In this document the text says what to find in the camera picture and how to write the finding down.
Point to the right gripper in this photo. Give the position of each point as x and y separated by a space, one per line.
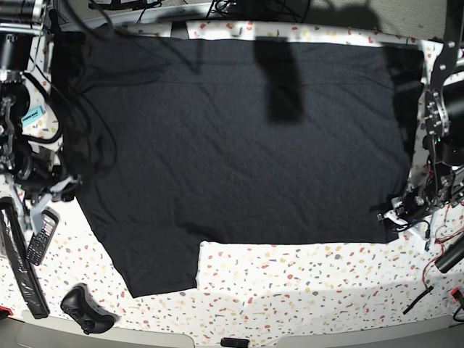
32 195

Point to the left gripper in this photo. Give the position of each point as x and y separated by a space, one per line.
408 213

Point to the black T-shirt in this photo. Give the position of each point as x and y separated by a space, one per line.
236 142

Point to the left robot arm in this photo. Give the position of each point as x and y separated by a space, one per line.
443 106

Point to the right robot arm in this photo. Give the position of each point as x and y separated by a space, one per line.
22 26

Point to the long black bar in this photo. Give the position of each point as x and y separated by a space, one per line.
24 273

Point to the black remote control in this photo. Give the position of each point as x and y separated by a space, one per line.
39 243

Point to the light blue highlighter pen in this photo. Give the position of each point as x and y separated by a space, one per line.
33 115

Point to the small red connector block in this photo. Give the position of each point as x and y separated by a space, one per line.
457 295

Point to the black game controller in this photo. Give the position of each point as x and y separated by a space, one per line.
75 305

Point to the red clamp at edge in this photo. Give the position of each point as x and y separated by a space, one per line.
5 313

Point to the terrazzo patterned table cloth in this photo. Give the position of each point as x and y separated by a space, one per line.
264 292

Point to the small black usb stick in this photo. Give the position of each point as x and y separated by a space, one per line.
234 342

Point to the black cylinder with wires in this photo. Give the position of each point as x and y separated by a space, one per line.
451 257

